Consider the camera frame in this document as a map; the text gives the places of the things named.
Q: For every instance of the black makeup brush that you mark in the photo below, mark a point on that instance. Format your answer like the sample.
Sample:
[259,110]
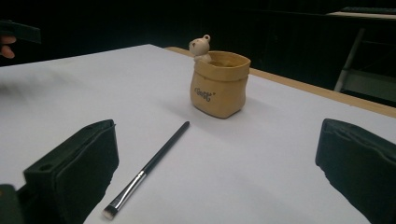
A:
[162,152]

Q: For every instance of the white table sheet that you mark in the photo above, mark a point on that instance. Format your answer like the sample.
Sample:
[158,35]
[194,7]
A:
[249,155]

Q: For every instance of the white metal frame table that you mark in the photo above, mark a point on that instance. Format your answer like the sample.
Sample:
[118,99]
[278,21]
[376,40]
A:
[351,56]

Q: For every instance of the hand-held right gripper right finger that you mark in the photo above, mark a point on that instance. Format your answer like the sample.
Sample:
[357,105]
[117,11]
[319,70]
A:
[361,168]

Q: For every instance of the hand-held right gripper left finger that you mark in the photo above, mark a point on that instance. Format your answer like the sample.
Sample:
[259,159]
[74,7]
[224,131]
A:
[77,168]

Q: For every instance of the tan bag-shaped holder with bear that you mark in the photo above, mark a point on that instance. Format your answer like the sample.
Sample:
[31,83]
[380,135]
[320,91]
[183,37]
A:
[221,93]

